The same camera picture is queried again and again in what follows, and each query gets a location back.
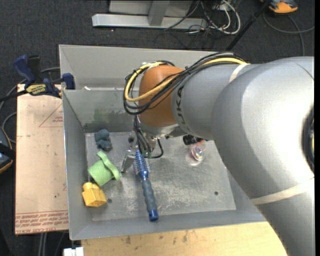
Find black cylinder on white bracket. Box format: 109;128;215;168
182;134;206;147

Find grey metal bin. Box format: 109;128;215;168
58;44;266;241

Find clear glass thing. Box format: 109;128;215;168
187;144;207;166

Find yellow block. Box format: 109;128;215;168
82;181;108;208

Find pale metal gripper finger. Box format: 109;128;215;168
120;148;136;174

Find green plastic cup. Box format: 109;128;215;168
87;150;122;188

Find blue hairbrush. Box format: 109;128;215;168
133;148;160;222

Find dark blue-grey toy animal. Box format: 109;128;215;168
94;128;113;152

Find brown cardboard board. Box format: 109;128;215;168
14;83;70;236

